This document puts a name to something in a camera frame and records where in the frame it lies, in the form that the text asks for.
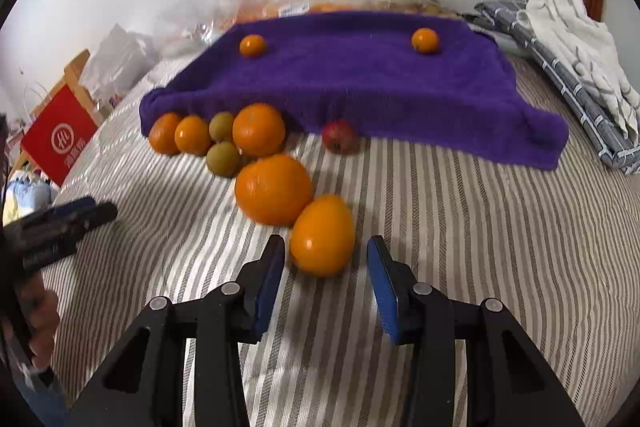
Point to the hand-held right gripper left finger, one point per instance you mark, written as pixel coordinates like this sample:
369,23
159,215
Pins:
267,292

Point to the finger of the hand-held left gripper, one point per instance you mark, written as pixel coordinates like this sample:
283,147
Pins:
75,206
95,216

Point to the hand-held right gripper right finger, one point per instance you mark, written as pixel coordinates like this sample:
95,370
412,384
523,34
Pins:
385,292

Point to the large oval orange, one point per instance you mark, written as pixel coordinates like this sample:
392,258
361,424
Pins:
322,235

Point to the large round orange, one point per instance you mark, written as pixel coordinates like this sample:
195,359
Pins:
273,189

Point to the medium orange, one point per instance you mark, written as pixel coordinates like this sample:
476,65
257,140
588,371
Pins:
192,135
164,133

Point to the green round fruit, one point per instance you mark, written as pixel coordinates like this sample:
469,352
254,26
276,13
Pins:
223,158
221,126

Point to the red apple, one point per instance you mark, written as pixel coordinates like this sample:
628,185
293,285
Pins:
340,137

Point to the mandarin orange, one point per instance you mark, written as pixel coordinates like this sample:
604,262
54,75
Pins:
258,130

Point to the purple towel lined tray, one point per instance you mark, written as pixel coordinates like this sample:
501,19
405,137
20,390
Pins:
350,72

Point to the person's left hand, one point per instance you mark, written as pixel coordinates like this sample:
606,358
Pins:
44,322

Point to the light blue cloth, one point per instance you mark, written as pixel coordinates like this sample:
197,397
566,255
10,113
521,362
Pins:
30,194

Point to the red paper bag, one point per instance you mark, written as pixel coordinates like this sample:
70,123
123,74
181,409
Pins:
65,127

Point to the striped bed sheet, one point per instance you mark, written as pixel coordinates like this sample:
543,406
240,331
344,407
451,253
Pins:
450,232

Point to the white paper bag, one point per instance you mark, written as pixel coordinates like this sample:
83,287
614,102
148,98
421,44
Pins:
22,129

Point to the person's blue clothing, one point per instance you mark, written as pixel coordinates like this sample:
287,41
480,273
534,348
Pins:
42,402

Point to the white plastic bag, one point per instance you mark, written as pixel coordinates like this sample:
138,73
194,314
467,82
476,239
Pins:
120,54

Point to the small orange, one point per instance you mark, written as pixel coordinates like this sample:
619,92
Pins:
425,40
252,45

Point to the clear plastic bag of oranges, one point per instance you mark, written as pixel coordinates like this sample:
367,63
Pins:
250,9

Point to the blue grey plaid cloth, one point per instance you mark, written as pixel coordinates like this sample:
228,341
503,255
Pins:
565,92

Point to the white striped cloth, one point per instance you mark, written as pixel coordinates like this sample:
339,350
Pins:
575,27

